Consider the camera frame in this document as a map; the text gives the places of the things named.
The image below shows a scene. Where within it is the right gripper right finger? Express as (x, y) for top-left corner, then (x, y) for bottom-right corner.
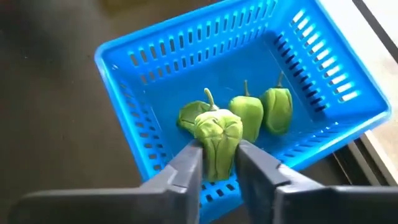
(235, 139), (398, 224)

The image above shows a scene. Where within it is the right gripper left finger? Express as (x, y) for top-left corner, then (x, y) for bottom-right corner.
(7, 139), (205, 224)

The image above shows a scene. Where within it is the green toy bell pepper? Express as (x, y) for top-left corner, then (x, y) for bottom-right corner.
(176, 100), (212, 138)
(193, 88), (244, 183)
(259, 71), (294, 136)
(228, 80), (265, 144)

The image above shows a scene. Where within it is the blue plastic basket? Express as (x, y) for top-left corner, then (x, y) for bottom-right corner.
(94, 0), (392, 224)

